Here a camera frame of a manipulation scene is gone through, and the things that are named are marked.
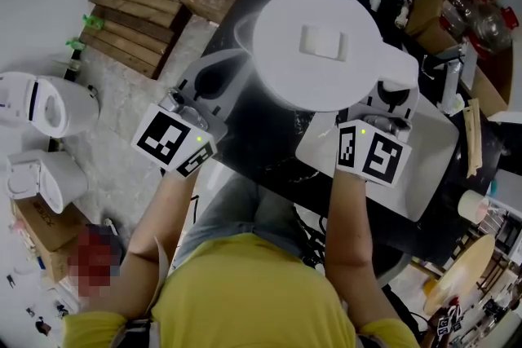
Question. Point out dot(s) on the cream cup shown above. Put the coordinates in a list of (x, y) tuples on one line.
[(473, 205)]

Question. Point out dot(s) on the white rectangular basin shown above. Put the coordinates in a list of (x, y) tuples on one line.
[(432, 159)]

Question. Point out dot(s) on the brown scuffed board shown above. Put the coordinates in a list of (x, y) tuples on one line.
[(208, 0)]

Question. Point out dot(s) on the wooden slat pallet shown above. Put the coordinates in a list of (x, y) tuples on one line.
[(130, 20)]

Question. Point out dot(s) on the person's right forearm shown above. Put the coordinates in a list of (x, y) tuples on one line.
[(348, 224)]

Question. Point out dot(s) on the large white lidded pot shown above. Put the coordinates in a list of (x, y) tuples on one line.
[(318, 53)]

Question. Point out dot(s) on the green plastic item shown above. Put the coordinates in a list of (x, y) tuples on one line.
[(75, 44), (94, 22)]

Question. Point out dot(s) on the chrome faucet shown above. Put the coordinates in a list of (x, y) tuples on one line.
[(450, 85)]

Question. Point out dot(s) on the person's left forearm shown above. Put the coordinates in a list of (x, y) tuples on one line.
[(163, 216)]

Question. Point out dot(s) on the white toilet with open lid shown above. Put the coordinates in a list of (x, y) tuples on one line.
[(49, 106)]

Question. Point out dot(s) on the person's gray trousers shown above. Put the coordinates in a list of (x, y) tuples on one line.
[(240, 208)]

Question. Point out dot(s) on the closed cardboard box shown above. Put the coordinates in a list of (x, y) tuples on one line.
[(53, 232)]

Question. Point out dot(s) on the open cardboard box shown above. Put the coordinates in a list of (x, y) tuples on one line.
[(428, 20)]

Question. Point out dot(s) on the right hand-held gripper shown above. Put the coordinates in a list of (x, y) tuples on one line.
[(379, 159)]

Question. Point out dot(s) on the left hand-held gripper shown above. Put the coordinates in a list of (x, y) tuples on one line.
[(167, 138)]

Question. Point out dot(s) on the person's yellow shirt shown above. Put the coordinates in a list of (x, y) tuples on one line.
[(253, 297)]

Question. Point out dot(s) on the round wooden tabletop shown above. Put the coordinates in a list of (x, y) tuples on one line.
[(461, 273)]

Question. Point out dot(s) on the clear plastic-wrapped glassware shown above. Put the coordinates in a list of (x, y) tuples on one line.
[(485, 20)]

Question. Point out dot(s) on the red bag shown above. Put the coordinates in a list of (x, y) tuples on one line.
[(95, 261)]

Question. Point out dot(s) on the light wooden strip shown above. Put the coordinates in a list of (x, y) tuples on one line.
[(473, 138)]

